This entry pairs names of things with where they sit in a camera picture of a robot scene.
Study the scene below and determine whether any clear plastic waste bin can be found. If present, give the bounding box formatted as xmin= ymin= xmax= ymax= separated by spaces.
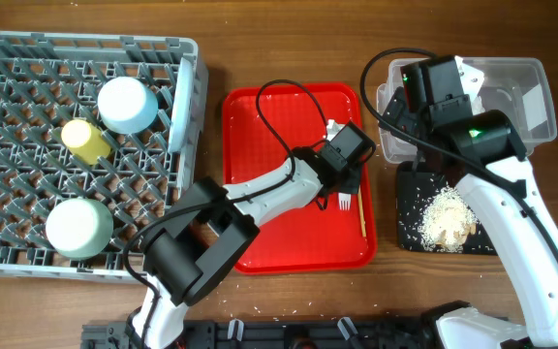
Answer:
xmin=377 ymin=57 xmax=557 ymax=164

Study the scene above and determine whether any black rectangular tray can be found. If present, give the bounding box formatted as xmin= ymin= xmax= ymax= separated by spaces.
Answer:
xmin=396 ymin=161 xmax=496 ymax=255

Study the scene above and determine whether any light blue round plate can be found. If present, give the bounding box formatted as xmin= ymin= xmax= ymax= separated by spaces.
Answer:
xmin=168 ymin=59 xmax=194 ymax=153

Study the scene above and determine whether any white plastic fork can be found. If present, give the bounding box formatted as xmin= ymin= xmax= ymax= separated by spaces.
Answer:
xmin=338 ymin=193 xmax=352 ymax=210

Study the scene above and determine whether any grey plastic dishwasher rack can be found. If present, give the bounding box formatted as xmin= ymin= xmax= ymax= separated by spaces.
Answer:
xmin=0 ymin=31 xmax=208 ymax=283

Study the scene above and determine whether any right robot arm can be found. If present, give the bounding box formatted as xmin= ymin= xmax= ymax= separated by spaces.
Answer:
xmin=376 ymin=54 xmax=558 ymax=348

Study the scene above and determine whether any light blue bowl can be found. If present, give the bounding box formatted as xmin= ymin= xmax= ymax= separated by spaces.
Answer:
xmin=97 ymin=77 xmax=159 ymax=134

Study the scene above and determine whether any green bowl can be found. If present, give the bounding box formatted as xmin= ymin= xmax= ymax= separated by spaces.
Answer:
xmin=46 ymin=198 xmax=113 ymax=260

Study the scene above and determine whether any leftover rice food waste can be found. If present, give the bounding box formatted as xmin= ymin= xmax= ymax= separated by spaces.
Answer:
xmin=418 ymin=186 xmax=479 ymax=253

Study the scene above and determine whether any wooden chopstick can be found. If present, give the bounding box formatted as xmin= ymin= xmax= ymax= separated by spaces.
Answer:
xmin=357 ymin=187 xmax=367 ymax=238

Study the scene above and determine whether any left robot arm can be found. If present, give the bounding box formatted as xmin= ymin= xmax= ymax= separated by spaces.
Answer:
xmin=123 ymin=122 xmax=375 ymax=348

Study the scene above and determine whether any red plastic serving tray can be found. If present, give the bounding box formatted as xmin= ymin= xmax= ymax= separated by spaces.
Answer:
xmin=222 ymin=82 xmax=378 ymax=274

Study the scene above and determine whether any yellow plastic cup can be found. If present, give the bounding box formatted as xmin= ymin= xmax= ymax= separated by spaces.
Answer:
xmin=61 ymin=119 xmax=111 ymax=165

